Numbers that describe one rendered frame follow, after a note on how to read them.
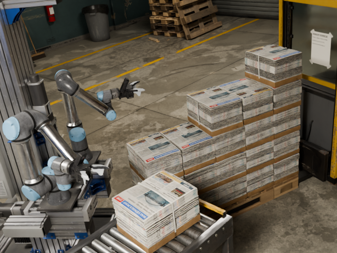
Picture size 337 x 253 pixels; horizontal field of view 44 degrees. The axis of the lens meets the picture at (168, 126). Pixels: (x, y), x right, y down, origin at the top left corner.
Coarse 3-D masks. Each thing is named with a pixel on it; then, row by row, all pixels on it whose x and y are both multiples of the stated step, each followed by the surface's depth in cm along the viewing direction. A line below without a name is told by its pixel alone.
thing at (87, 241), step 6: (108, 222) 244; (114, 222) 244; (102, 228) 240; (108, 228) 239; (96, 234) 236; (84, 240) 232; (90, 240) 232; (78, 246) 228; (90, 246) 232; (108, 246) 242; (66, 252) 225; (72, 252) 225; (78, 252) 226
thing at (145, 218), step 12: (132, 192) 228; (144, 192) 228; (120, 204) 220; (132, 204) 218; (144, 204) 217; (156, 204) 217; (120, 216) 227; (132, 216) 214; (144, 216) 209; (156, 216) 211; (168, 216) 218; (132, 228) 221; (144, 228) 208; (156, 228) 214; (168, 228) 221; (144, 240) 215; (156, 240) 217
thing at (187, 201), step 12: (144, 180) 238; (156, 180) 236; (168, 180) 235; (180, 180) 234; (168, 192) 225; (180, 192) 224; (192, 192) 224; (180, 204) 221; (192, 204) 228; (180, 216) 224; (192, 216) 231
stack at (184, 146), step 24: (264, 120) 337; (144, 144) 319; (168, 144) 315; (192, 144) 311; (216, 144) 321; (240, 144) 333; (264, 144) 346; (144, 168) 303; (168, 168) 306; (216, 168) 329; (240, 168) 342; (264, 168) 356; (216, 192) 339; (240, 192) 353; (264, 192) 367; (216, 216) 348
